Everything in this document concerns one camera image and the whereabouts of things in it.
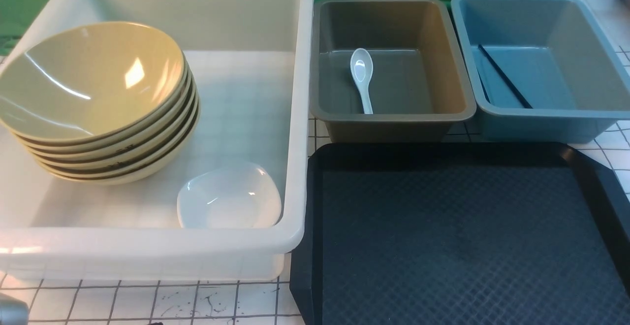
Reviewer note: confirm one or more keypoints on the small white square dish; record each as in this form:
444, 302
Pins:
238, 195

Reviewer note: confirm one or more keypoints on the white ceramic soup spoon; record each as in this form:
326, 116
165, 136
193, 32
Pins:
361, 68

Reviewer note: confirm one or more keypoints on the yellow noodle bowl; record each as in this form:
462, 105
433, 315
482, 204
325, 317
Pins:
89, 81

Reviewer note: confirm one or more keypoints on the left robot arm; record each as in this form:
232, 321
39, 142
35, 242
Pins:
13, 311

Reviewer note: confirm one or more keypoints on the bottom stacked yellow bowl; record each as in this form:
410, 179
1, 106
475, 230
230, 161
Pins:
147, 166

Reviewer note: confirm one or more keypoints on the large white plastic bin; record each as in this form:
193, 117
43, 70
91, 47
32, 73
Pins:
250, 60

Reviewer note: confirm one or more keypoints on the black textured serving tray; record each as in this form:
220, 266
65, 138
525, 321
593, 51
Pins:
462, 234

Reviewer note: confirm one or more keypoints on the grey plastic bin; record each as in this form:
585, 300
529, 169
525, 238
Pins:
420, 87

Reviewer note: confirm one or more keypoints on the blue plastic bin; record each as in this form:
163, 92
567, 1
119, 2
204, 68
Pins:
557, 56

